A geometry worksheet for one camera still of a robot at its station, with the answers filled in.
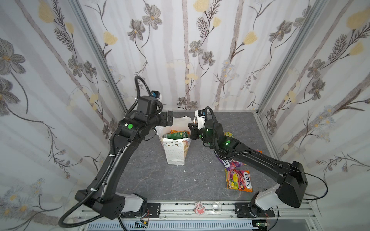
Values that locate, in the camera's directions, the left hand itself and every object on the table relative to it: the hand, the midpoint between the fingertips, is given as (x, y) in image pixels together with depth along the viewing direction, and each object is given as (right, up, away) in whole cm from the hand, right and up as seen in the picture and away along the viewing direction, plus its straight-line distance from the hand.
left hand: (163, 109), depth 67 cm
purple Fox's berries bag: (+38, -32, +21) cm, 54 cm away
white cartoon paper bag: (+5, -21, +11) cm, 25 cm away
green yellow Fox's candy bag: (+42, -14, +34) cm, 56 cm away
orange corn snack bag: (+2, -12, +26) cm, 29 cm away
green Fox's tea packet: (+5, -14, +19) cm, 24 cm away
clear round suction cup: (+28, -52, +9) cm, 59 cm away
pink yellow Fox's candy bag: (+42, -39, +14) cm, 59 cm away
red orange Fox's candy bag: (+61, -25, +28) cm, 72 cm away
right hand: (+11, -5, +3) cm, 13 cm away
